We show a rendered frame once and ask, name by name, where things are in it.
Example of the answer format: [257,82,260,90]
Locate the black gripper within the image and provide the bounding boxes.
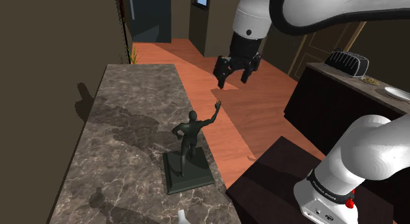
[212,32,264,90]

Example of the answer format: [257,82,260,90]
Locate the dark door with small window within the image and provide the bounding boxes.
[188,0,211,56]

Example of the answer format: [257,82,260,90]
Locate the dark sideboard with toaster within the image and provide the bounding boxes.
[283,49,410,161]

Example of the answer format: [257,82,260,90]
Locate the small green plant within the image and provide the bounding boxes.
[127,46,139,65]

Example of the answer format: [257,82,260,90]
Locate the dark green human figure statue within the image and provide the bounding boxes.
[162,100,223,196]

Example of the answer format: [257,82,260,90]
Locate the dark robot stand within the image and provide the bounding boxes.
[225,135,399,224]

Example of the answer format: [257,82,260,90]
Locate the dark door with tan frame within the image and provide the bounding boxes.
[287,20,367,81]

